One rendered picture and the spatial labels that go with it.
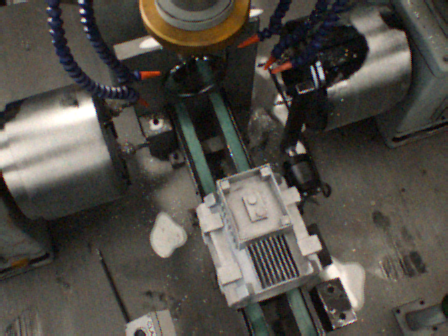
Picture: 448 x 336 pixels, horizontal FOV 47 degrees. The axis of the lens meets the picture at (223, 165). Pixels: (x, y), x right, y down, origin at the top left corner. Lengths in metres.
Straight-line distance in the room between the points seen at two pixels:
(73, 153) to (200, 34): 0.32
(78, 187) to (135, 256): 0.31
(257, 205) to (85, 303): 0.51
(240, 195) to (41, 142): 0.37
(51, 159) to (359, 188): 0.74
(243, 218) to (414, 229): 0.53
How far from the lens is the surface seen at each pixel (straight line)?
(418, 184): 1.36
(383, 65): 1.07
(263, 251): 0.92
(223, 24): 0.84
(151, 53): 1.05
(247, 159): 1.17
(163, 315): 0.94
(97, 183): 0.99
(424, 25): 1.13
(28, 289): 1.29
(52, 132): 0.98
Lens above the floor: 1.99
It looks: 68 degrees down
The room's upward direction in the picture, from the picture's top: straight up
